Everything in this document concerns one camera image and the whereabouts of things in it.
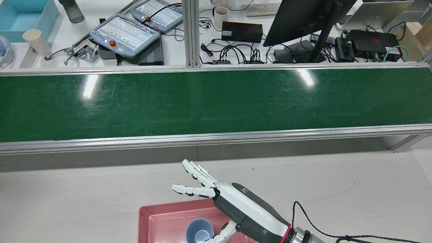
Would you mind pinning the black Huawei monitor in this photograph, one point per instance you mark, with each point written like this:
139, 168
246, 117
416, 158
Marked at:
297, 23

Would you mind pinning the black label strip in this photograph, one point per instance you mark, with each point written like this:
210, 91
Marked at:
81, 50

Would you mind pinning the white paper cup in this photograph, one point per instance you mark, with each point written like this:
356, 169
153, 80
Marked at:
35, 42

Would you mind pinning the white keyboard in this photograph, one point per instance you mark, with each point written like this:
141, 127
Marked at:
261, 9

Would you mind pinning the black power adapter box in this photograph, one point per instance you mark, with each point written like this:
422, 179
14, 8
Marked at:
241, 32

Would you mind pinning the black USB hub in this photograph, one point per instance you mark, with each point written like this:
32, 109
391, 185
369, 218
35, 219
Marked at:
254, 61
221, 62

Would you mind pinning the light blue plastic bin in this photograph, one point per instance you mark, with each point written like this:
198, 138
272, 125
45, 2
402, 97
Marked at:
20, 20

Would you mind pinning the blue-grey plastic cup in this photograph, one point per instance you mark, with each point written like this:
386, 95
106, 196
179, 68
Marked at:
199, 233

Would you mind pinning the dark grey power brick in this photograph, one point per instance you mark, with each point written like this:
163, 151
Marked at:
282, 56

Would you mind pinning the grey bottle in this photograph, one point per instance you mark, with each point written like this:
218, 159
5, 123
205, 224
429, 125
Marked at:
72, 11

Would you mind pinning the white round container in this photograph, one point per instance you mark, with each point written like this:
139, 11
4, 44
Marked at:
5, 50

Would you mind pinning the black mini PC red logo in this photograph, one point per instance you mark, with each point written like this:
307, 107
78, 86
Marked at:
374, 42

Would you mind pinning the clear plastic bag with parts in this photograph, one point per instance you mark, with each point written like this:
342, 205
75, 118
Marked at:
88, 53

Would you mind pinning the aluminium conveyor rail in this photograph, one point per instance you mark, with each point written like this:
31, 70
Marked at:
202, 139
135, 70

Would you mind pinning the pink plastic box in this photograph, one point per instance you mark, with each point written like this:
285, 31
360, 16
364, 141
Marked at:
162, 222

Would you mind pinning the white mug with dark inside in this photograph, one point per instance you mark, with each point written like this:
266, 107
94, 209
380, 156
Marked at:
221, 20

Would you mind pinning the green conveyor belt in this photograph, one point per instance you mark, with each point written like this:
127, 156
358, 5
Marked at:
202, 101

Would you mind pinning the grey metal box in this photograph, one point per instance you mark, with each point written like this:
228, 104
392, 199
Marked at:
106, 54

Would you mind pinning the black docking device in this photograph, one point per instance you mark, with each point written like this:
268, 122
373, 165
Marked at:
344, 50

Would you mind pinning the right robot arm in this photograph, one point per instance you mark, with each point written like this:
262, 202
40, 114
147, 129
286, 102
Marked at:
303, 236

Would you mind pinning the aluminium support strut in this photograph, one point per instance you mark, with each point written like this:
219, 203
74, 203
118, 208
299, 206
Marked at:
408, 143

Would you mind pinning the cardboard box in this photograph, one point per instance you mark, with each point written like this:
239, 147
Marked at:
418, 37

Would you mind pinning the aluminium profile post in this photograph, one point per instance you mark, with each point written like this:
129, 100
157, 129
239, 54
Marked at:
190, 33

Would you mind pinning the silver Huawei laptop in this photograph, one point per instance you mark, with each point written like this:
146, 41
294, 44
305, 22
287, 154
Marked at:
374, 13

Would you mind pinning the black finned controller box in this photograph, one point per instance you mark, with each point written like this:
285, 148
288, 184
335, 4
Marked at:
152, 54

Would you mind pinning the large grey-blue teach pendant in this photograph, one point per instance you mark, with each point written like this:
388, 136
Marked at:
125, 33

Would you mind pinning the right robot hand white grey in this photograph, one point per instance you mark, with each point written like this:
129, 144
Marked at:
246, 206

